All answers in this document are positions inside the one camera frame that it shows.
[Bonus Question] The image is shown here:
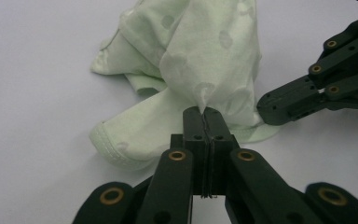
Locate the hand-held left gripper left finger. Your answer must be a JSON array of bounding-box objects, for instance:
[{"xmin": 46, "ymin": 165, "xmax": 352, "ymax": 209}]
[{"xmin": 171, "ymin": 105, "xmax": 209, "ymax": 199}]

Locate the pale green baby garment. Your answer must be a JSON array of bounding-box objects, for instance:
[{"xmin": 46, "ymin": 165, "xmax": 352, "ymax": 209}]
[{"xmin": 89, "ymin": 0, "xmax": 281, "ymax": 172}]

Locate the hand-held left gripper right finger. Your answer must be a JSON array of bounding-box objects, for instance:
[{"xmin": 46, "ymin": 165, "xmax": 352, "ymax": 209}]
[{"xmin": 203, "ymin": 106, "xmax": 241, "ymax": 199}]

